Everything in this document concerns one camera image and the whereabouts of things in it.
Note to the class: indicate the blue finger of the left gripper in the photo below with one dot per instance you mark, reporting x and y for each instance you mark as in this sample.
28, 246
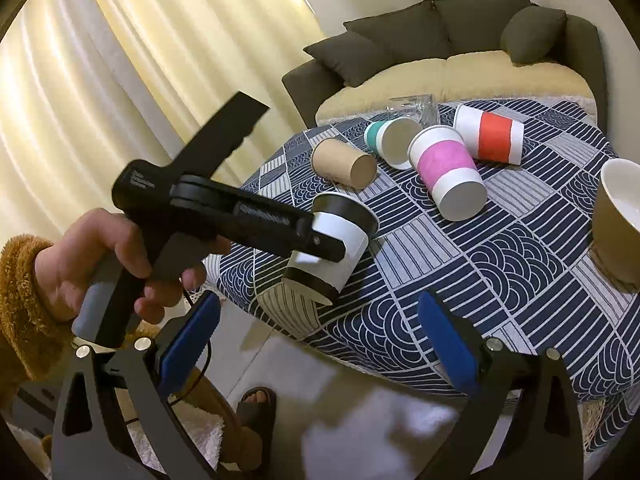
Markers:
316, 238

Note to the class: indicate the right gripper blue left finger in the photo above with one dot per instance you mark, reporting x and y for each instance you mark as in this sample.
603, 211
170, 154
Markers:
90, 436

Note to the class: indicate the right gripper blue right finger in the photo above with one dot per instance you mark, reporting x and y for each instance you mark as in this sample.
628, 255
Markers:
544, 440

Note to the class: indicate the black and white paper cup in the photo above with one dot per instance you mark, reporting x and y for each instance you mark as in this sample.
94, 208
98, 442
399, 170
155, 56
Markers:
340, 233

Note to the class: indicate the brown kraft paper cup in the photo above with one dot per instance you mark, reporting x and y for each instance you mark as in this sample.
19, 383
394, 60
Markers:
342, 163

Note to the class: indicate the teal and white paper cup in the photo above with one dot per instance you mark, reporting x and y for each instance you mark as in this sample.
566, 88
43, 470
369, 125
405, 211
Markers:
391, 139

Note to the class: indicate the pink and white paper cup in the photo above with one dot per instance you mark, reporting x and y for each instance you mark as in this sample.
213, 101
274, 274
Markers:
445, 166

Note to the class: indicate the red and white paper cup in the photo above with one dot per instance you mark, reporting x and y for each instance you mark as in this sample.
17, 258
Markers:
489, 136

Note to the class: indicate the cream curtain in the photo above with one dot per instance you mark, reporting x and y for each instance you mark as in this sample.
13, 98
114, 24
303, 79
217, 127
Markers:
90, 85

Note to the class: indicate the person's foot in sandal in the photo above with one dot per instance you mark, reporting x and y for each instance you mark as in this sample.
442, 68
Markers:
257, 410

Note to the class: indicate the clear drinking glass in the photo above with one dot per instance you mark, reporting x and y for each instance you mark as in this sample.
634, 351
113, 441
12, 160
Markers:
423, 109

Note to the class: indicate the blue patterned tablecloth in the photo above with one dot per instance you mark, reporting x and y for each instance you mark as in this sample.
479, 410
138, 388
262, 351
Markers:
522, 270

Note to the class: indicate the left dark grey cushion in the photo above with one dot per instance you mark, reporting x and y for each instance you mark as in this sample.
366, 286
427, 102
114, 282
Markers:
355, 58

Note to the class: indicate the dark grey cushion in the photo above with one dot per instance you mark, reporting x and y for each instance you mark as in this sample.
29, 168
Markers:
531, 33
355, 58

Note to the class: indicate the beige ceramic mug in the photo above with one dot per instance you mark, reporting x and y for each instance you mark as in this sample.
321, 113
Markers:
615, 220

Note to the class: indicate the dark grey sofa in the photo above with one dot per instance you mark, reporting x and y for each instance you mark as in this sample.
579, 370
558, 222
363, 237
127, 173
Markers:
442, 29

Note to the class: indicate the right dark grey cushion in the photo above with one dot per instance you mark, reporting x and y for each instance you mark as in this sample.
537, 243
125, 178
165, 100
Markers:
531, 33

